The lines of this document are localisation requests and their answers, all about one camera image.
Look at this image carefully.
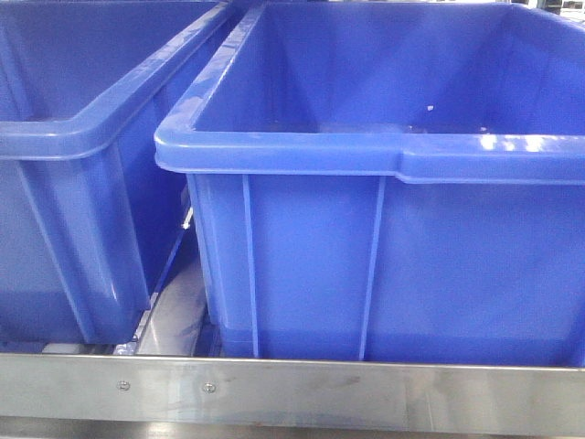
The right blue plastic bin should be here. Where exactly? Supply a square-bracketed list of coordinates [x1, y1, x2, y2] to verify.
[155, 2, 584, 367]

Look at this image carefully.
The blue plastic bin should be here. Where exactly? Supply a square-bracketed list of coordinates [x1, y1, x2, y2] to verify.
[155, 2, 584, 367]
[1, 1, 236, 344]

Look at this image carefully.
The left blue plastic bin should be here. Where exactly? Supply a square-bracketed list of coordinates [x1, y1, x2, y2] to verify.
[1, 1, 236, 344]

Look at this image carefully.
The steel shelf front rail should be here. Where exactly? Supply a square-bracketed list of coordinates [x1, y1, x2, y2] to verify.
[1, 354, 584, 436]

